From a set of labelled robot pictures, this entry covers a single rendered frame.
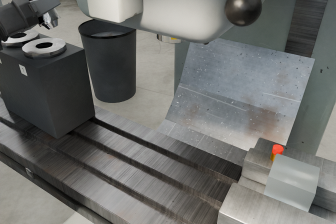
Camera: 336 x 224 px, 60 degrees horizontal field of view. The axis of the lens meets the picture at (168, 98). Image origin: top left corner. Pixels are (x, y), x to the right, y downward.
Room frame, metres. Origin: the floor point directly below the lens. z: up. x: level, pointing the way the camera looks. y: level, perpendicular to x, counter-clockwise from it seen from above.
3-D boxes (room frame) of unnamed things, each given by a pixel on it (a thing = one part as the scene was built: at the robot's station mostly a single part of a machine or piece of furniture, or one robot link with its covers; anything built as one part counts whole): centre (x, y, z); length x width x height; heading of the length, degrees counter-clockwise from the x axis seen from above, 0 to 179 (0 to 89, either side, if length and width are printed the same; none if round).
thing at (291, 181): (0.28, -0.18, 1.10); 0.06 x 0.05 x 0.06; 60
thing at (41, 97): (0.62, 0.31, 1.08); 0.22 x 0.12 x 0.20; 55
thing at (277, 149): (0.34, -0.17, 1.10); 0.02 x 0.02 x 0.03
